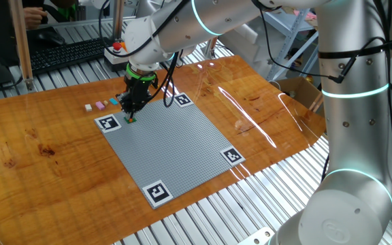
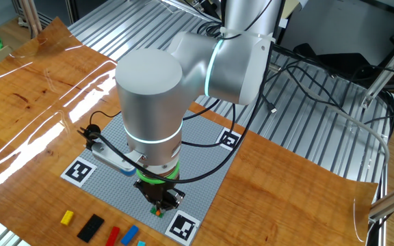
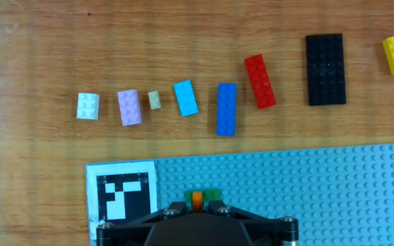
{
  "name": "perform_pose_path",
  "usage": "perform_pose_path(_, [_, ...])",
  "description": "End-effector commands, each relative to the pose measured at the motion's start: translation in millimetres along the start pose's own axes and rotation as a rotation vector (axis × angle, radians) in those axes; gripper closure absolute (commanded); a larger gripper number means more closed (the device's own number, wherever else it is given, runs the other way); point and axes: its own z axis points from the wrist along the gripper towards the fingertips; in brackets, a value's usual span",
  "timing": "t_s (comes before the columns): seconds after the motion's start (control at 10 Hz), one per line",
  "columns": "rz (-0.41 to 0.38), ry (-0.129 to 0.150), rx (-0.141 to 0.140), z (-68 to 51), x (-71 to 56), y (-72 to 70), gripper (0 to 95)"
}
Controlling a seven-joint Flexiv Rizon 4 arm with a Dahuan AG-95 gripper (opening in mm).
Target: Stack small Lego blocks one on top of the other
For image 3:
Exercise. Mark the pink Lego brick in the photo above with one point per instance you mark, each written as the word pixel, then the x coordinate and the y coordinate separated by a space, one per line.
pixel 129 107

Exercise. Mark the black white fiducial marker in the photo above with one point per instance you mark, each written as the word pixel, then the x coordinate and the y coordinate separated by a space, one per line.
pixel 125 194

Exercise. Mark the orange Lego plate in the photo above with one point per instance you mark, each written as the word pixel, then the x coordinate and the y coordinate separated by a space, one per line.
pixel 197 201

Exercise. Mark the small tan Lego brick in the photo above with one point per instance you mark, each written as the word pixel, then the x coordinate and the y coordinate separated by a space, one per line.
pixel 154 100

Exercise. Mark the cyan Lego plate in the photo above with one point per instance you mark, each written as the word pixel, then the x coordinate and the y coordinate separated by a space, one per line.
pixel 186 98

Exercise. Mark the black Lego plate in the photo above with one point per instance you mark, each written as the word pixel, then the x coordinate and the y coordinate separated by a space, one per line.
pixel 326 69

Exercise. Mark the grey Lego baseplate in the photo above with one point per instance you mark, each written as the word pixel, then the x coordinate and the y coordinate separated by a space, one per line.
pixel 303 191

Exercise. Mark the wood pattern table mat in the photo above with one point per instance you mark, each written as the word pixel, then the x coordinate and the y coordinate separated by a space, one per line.
pixel 183 34

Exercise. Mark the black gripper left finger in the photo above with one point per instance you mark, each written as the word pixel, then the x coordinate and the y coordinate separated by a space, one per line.
pixel 132 229

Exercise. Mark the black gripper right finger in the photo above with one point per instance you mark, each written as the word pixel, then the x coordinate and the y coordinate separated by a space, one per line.
pixel 269 229

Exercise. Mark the green square Lego plate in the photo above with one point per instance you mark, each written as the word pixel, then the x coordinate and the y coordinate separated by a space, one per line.
pixel 212 194

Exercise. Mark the blue Lego brick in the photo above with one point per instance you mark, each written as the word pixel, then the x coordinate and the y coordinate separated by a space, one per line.
pixel 226 109

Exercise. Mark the white Lego brick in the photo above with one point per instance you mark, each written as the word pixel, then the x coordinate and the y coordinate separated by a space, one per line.
pixel 88 106

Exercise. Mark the red Lego brick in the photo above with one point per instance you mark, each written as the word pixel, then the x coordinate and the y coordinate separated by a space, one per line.
pixel 260 81

